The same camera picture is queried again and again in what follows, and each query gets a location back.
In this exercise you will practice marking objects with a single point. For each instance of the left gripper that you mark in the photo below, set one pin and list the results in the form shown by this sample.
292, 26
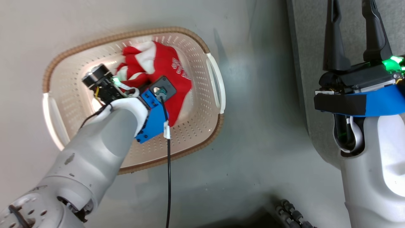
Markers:
104, 85

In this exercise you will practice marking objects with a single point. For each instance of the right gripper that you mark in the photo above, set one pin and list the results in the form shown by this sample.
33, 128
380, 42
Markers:
364, 77

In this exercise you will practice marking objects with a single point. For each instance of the red sports jersey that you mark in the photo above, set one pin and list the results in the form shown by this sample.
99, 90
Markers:
171, 69

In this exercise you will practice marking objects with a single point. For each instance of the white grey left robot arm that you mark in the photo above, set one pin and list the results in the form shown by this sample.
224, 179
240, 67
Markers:
91, 158

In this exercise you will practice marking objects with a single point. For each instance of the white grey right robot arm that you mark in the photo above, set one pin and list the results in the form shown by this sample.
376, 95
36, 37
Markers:
376, 164

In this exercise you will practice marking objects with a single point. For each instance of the grey fabric sofa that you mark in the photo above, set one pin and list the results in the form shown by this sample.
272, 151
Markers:
310, 47

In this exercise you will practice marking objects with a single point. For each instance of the beige plastic laundry basket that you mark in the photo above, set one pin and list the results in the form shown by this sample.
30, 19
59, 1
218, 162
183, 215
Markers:
196, 126

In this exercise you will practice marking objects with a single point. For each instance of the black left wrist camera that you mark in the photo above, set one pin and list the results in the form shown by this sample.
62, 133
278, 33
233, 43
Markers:
163, 88

